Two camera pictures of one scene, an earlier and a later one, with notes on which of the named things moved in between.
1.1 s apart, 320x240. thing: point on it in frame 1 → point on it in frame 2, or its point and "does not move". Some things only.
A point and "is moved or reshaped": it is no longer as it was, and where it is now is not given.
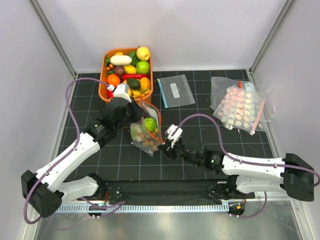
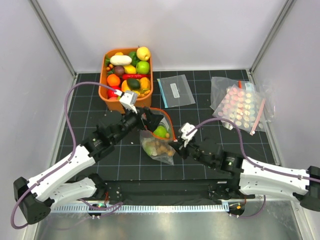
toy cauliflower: [134, 129] → [151, 150]
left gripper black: [137, 111] → [151, 121]
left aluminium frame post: [53, 36] does not move
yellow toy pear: [143, 53] does not move
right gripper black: [168, 150] → [179, 146]
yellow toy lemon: [129, 69] does not move
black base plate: [192, 192] does not move
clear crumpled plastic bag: [265, 89] does not move
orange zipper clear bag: [146, 134] is moved or reshaped
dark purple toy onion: [119, 70] does not move
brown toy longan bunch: [150, 139] is moved or reshaped
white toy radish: [120, 60] does not move
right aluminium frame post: [288, 6] does not move
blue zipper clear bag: [175, 91] does not move
